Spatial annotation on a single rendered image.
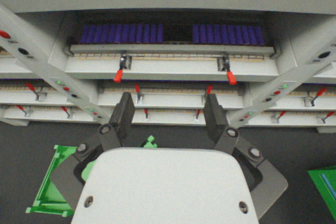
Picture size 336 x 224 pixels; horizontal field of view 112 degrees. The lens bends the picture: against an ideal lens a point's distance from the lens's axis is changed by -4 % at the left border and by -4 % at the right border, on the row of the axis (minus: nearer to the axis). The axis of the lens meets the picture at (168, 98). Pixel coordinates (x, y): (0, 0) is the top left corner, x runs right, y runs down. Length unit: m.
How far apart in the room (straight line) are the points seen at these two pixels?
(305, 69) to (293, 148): 0.71
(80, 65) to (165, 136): 0.59
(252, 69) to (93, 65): 0.45
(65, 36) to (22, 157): 0.89
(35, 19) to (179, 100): 0.46
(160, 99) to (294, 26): 0.45
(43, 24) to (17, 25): 0.06
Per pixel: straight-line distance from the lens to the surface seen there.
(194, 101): 0.51
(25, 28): 0.41
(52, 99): 0.72
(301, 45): 0.43
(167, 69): 0.34
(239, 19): 0.47
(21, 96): 0.84
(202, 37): 0.39
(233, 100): 0.57
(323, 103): 0.82
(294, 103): 0.72
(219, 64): 0.37
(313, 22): 0.42
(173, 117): 0.68
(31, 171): 1.12
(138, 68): 0.36
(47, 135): 1.14
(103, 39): 0.42
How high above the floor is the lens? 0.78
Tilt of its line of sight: 58 degrees down
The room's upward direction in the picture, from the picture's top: 1 degrees counter-clockwise
